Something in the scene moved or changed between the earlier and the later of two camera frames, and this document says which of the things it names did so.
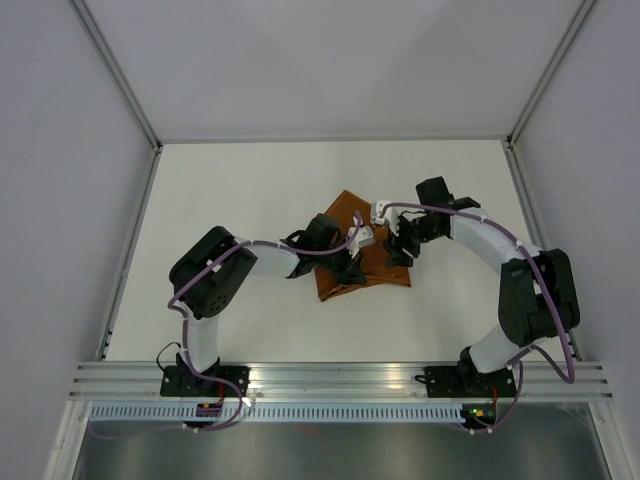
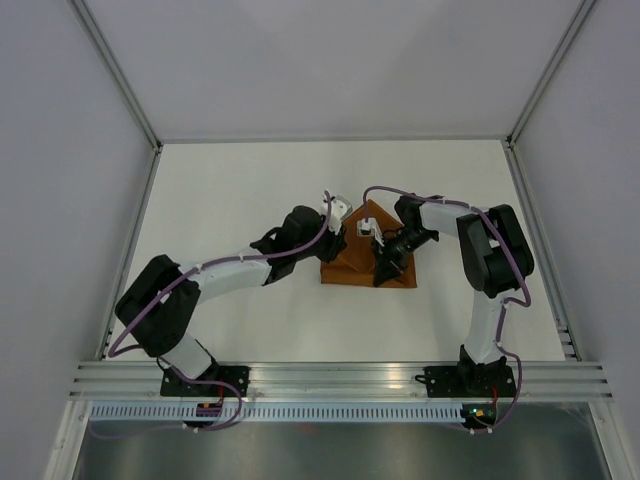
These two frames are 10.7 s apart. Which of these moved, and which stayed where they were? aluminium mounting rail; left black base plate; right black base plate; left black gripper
Moved: left black gripper
Stayed: left black base plate; aluminium mounting rail; right black base plate
